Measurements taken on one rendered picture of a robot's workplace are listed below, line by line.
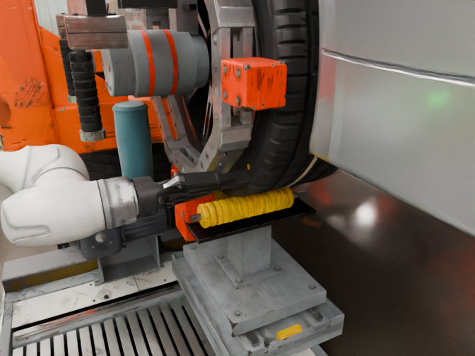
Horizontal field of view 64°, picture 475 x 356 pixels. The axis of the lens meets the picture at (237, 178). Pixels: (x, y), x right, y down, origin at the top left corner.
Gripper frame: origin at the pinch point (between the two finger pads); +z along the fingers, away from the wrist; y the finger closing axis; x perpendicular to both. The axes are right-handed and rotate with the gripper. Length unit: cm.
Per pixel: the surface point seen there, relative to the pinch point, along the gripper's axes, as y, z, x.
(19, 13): -23, -35, 68
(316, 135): 24.6, 4.7, -3.9
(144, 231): -58, -11, 8
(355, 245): -73, 79, -16
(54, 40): -175, -23, 192
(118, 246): -57, -20, 5
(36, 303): -76, -47, -3
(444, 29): 48.6, 4.7, -5.6
